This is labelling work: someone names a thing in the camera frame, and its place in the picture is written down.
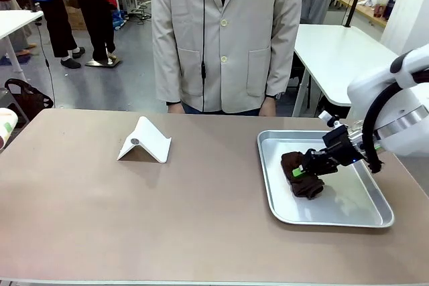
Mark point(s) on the dark bottle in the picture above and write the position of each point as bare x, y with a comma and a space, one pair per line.
389, 8

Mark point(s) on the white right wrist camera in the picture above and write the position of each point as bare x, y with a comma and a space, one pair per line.
324, 117

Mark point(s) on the dark brown cloth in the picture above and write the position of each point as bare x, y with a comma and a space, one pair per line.
301, 189

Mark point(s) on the blue plastic bag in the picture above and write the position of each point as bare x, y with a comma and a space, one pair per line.
119, 19

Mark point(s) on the person right hand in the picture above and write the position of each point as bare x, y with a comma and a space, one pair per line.
175, 108

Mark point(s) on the white folded stand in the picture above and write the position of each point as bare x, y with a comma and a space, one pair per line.
151, 142

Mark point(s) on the person in blue shirt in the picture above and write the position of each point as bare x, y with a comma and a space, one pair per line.
57, 14

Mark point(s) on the person in red apron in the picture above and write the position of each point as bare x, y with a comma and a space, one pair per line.
100, 14

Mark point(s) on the large white table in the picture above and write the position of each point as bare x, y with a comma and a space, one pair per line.
335, 51

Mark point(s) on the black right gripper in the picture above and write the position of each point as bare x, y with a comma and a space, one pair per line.
340, 147

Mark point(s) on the wooden workbench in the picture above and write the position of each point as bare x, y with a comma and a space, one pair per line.
362, 9

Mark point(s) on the person left hand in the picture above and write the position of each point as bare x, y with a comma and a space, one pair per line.
267, 106

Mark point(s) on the person in beige jacket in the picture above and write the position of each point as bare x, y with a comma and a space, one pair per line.
187, 31

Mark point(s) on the white side table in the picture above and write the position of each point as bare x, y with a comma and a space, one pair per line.
16, 21

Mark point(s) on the black right camera mount bracket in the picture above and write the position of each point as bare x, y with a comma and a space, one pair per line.
338, 125

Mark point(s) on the silver metal tray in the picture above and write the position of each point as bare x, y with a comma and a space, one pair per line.
348, 209

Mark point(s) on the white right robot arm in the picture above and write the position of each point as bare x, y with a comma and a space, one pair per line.
402, 112

